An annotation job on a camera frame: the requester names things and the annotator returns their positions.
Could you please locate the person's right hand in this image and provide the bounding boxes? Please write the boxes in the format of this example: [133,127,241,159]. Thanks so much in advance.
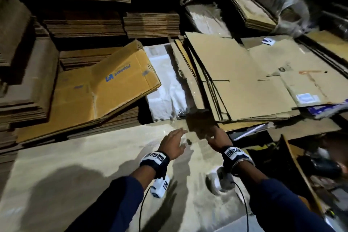
[207,126,233,153]

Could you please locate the plywood work board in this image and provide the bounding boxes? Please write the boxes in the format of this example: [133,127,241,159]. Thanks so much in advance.
[0,120,257,232]

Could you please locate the silver bracelet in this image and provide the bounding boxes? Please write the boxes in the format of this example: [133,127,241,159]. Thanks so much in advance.
[231,157,254,175]

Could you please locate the crumpled clear plastic bag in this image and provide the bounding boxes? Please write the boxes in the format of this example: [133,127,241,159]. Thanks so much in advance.
[247,0,317,38]

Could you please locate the pile of brown cartons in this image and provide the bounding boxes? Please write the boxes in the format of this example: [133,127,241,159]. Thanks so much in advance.
[171,29,348,128]

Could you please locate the person's right forearm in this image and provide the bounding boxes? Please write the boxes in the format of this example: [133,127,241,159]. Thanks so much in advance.
[234,161,335,232]

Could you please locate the blue white printed bag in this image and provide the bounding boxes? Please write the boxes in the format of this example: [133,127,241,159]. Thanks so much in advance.
[307,101,348,120]

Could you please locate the person's left hand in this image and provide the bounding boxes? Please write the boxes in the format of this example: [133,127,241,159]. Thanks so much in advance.
[158,127,188,160]

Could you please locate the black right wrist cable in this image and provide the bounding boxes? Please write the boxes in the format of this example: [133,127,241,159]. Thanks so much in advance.
[233,179,250,232]

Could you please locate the clear plastic sheet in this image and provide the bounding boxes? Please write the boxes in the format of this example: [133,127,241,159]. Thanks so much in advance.
[185,3,233,38]

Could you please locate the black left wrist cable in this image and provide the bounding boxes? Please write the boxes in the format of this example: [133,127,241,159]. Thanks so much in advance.
[138,185,152,232]

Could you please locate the white plastic sack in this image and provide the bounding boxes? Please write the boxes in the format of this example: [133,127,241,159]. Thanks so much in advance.
[144,43,192,123]

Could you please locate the stacks of flat cardboard bundles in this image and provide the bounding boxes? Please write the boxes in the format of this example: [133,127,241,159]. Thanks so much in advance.
[0,0,195,165]

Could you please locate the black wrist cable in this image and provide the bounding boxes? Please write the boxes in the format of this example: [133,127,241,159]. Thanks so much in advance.
[233,179,250,232]
[138,185,152,232]

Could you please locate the person's left forearm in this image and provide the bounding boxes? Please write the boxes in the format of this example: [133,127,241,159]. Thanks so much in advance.
[65,164,158,232]

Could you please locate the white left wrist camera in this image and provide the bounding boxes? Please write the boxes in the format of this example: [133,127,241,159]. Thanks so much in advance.
[149,175,170,199]

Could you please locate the black right wrist band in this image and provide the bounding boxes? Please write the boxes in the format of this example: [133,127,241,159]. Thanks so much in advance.
[220,146,255,173]

